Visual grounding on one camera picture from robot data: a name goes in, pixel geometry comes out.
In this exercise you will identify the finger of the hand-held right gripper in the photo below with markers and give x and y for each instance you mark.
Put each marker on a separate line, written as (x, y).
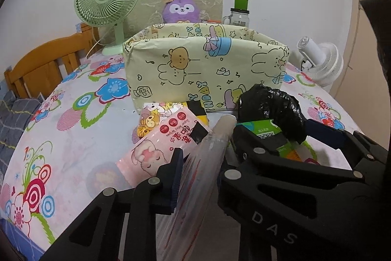
(253, 141)
(325, 131)

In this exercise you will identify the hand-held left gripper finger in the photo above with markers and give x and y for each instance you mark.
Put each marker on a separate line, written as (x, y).
(178, 181)

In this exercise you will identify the green packet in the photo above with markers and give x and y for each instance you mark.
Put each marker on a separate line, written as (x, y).
(259, 129)

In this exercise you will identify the clear plastic packet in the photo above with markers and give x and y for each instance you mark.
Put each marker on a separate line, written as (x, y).
(198, 181)

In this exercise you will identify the pink wet wipes packet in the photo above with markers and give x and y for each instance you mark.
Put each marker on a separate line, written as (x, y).
(152, 151)

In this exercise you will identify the black plastic bag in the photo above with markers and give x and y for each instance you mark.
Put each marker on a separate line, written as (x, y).
(268, 105)

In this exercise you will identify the yellow cartoon tissue pack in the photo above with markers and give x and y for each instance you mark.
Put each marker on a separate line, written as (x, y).
(155, 117)

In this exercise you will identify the yellow cartoon print storage box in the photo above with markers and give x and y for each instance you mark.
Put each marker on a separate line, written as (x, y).
(189, 77)

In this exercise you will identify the white desk fan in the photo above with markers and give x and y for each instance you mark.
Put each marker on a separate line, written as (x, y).
(323, 60)

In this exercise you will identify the beige door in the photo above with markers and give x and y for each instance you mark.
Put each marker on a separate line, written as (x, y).
(356, 34)

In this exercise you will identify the dark blurred object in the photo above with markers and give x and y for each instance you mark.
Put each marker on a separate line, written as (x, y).
(381, 44)

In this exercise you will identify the floral tablecloth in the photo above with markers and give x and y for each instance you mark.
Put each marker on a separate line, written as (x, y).
(76, 132)

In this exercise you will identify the cotton swab jar orange lid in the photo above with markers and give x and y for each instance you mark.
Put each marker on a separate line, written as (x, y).
(212, 21)

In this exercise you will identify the glass mug jar green lid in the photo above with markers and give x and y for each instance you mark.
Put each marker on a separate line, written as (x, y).
(239, 15)

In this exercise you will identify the purple plush toy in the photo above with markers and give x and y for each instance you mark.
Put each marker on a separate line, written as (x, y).
(180, 8)

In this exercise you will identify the blue bed sheet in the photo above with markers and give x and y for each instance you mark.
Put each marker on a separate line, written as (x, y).
(27, 233)

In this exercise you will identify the grey plaid blanket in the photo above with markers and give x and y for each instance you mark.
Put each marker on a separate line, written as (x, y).
(18, 120)

